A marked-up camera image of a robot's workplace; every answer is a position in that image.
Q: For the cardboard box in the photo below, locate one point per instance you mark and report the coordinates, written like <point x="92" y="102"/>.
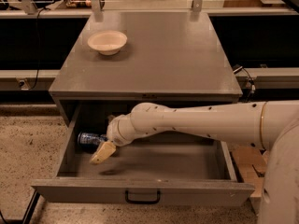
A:
<point x="251" y="165"/>

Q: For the black drawer handle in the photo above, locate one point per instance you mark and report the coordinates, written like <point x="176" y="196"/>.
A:
<point x="142" y="198"/>

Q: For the grey open top drawer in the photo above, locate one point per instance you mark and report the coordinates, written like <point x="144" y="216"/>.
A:
<point x="186" y="169"/>

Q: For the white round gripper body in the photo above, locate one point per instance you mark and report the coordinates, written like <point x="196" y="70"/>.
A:
<point x="112" y="132"/>

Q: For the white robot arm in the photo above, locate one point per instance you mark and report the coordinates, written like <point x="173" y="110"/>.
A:
<point x="273" y="126"/>

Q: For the grey cabinet with counter top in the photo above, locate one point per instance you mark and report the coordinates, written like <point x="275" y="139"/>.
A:
<point x="168" y="56"/>

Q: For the white bowl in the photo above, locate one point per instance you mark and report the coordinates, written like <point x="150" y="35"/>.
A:
<point x="107" y="42"/>

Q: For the wall power outlet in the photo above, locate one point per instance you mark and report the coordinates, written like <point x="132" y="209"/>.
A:
<point x="23" y="84"/>

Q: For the blue pepsi can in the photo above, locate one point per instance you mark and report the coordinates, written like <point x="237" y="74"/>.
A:
<point x="90" y="141"/>

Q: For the grey metal post left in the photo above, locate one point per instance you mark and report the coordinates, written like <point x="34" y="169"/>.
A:
<point x="97" y="9"/>

